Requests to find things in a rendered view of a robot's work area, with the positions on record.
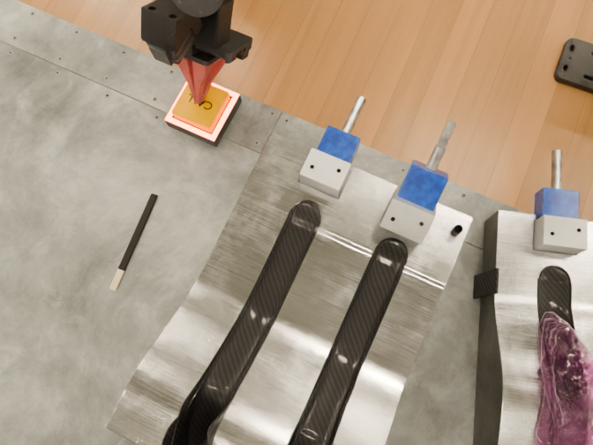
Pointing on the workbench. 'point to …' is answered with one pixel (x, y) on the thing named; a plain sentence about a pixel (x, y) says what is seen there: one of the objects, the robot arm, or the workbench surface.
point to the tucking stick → (133, 242)
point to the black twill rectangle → (485, 283)
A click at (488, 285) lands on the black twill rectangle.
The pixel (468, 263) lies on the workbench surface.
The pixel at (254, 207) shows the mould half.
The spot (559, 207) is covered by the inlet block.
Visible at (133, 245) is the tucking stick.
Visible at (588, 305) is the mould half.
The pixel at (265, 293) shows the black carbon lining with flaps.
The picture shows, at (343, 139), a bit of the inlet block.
